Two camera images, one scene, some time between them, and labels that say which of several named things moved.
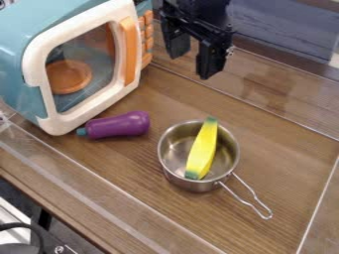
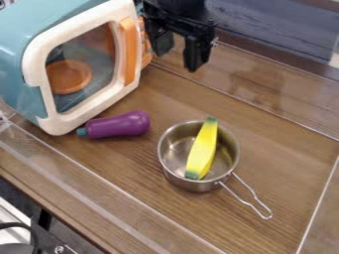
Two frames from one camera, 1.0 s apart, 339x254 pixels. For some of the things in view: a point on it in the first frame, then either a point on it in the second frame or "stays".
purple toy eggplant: x=130 y=123 stays
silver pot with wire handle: x=174 y=148 stays
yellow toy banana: x=204 y=153 stays
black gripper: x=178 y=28 to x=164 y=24
